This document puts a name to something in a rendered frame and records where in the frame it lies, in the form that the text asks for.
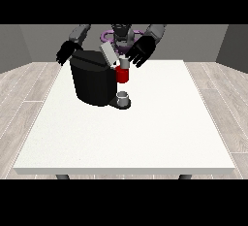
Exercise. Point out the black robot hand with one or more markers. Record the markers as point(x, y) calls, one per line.
point(142, 51)
point(66, 51)

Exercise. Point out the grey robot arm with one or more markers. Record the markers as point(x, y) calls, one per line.
point(79, 33)
point(155, 32)

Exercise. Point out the small grey coffee pod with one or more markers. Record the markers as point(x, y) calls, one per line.
point(124, 61)

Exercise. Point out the red pod holder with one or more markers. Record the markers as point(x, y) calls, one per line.
point(122, 74)

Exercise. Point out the pale grey machine lid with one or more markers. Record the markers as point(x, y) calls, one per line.
point(109, 55)

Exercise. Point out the black coffee machine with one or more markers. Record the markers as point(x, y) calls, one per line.
point(92, 79)

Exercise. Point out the grey robot trunk purple rings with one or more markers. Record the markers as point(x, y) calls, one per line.
point(122, 35)

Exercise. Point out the small grey cup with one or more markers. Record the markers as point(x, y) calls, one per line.
point(123, 98)

